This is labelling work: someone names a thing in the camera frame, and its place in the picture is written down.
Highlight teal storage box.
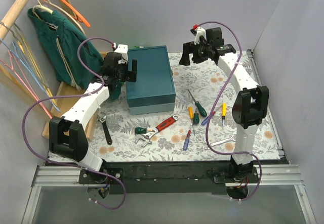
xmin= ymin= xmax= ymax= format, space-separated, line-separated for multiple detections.
xmin=126 ymin=46 xmax=176 ymax=115

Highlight stubby green screwdriver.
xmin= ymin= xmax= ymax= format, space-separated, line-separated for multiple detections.
xmin=135 ymin=127 xmax=150 ymax=135

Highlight yellow handled screwdriver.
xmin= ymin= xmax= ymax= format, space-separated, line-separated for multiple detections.
xmin=222 ymin=103 xmax=226 ymax=127

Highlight red handled adjustable wrench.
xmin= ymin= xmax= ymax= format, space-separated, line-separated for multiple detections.
xmin=135 ymin=115 xmax=179 ymax=147

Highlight orange handled screwdriver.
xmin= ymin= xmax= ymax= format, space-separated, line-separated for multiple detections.
xmin=188 ymin=106 xmax=194 ymax=132

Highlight long green screwdriver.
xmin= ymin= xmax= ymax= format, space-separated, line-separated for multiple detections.
xmin=188 ymin=90 xmax=207 ymax=117

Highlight blue red screwdriver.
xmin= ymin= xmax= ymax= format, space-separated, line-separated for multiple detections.
xmin=183 ymin=130 xmax=191 ymax=151

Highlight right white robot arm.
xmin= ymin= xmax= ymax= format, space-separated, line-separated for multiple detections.
xmin=179 ymin=25 xmax=269 ymax=182

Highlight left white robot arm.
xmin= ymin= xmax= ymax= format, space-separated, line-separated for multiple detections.
xmin=49 ymin=52 xmax=137 ymax=184

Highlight black adjustable wrench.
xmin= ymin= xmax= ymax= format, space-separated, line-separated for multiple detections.
xmin=98 ymin=112 xmax=112 ymax=145

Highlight green shorts on hanger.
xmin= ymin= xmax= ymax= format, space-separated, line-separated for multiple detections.
xmin=27 ymin=8 xmax=94 ymax=91

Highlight wooden rack base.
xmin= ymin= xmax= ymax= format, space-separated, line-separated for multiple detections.
xmin=42 ymin=52 xmax=107 ymax=142

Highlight silver combination wrench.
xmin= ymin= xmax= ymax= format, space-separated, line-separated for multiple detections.
xmin=210 ymin=134 xmax=236 ymax=147

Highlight white hanger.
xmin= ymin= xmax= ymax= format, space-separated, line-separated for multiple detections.
xmin=32 ymin=0 xmax=87 ymax=36

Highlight wooden rack pole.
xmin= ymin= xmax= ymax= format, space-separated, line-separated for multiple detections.
xmin=1 ymin=0 xmax=29 ymax=39

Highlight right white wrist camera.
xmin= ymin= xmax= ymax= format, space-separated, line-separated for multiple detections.
xmin=190 ymin=25 xmax=207 ymax=45

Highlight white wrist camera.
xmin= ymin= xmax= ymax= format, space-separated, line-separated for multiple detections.
xmin=190 ymin=25 xmax=207 ymax=45
xmin=112 ymin=43 xmax=128 ymax=63

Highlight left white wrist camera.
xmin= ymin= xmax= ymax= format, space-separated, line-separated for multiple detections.
xmin=112 ymin=43 xmax=128 ymax=63

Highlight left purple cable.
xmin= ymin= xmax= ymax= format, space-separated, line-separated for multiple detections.
xmin=22 ymin=37 xmax=127 ymax=210

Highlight purple cable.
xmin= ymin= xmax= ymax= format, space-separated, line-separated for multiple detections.
xmin=197 ymin=20 xmax=263 ymax=202
xmin=22 ymin=37 xmax=127 ymax=210

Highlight pink wire hanger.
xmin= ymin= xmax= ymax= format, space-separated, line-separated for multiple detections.
xmin=0 ymin=51 xmax=59 ymax=127

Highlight yellow wire hanger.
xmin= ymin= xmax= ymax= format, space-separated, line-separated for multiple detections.
xmin=13 ymin=23 xmax=53 ymax=97

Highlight blue wire hanger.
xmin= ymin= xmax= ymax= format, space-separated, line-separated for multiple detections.
xmin=1 ymin=39 xmax=53 ymax=97

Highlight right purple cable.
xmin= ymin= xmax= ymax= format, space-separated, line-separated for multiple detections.
xmin=197 ymin=20 xmax=263 ymax=202

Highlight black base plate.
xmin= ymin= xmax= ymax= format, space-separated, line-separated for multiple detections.
xmin=78 ymin=161 xmax=261 ymax=196

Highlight aluminium frame rail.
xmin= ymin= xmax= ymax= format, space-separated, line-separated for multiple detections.
xmin=22 ymin=161 xmax=316 ymax=223

